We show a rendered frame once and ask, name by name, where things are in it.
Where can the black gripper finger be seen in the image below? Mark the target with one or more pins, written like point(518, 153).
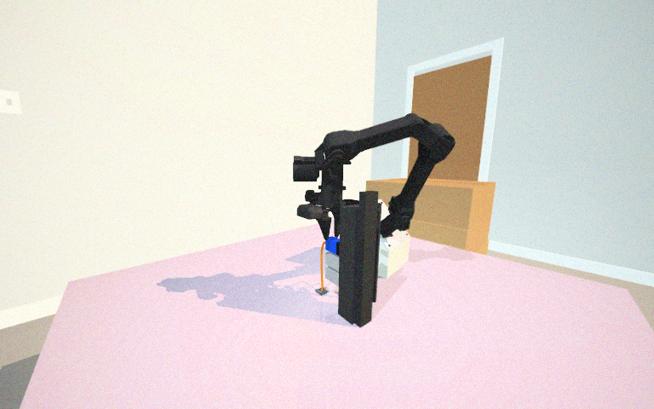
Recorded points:
point(324, 224)
point(336, 216)

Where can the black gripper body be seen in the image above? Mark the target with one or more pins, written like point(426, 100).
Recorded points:
point(331, 196)

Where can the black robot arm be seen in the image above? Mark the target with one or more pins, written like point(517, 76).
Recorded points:
point(341, 146)

